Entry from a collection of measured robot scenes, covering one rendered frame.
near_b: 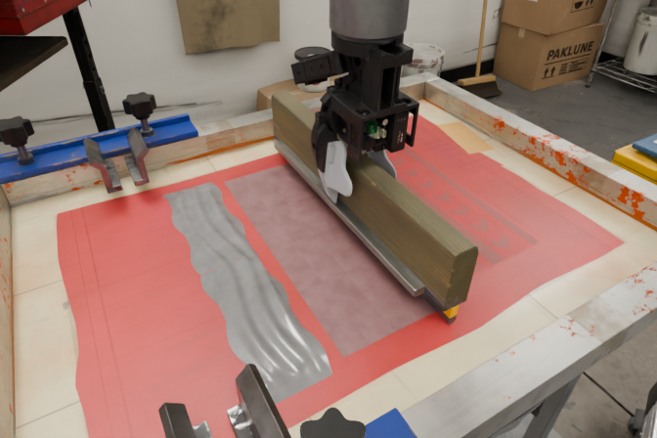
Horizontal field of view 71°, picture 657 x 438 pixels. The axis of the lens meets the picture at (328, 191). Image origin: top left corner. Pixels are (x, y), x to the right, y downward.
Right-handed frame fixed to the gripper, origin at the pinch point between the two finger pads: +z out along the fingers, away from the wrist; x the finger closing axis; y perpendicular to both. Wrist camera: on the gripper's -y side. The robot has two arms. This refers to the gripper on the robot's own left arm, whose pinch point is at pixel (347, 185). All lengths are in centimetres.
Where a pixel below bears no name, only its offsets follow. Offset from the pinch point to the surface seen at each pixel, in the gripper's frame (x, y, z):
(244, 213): -11.7, -6.8, 5.0
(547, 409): 51, 17, 76
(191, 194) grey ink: -16.9, -13.9, 4.6
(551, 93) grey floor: 263, -144, 106
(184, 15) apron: 28, -193, 34
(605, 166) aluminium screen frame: 34.3, 12.6, 0.7
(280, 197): -6.1, -7.9, 5.0
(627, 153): 47.6, 8.8, 4.6
